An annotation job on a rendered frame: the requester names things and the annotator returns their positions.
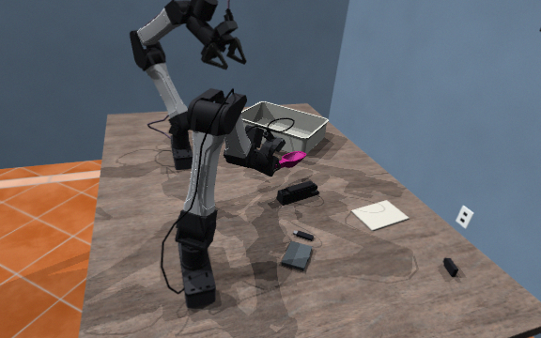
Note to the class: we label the white flat square sheet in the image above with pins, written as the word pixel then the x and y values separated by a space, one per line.
pixel 379 215

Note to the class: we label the pink plastic scoop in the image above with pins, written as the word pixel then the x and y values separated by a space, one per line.
pixel 291 159

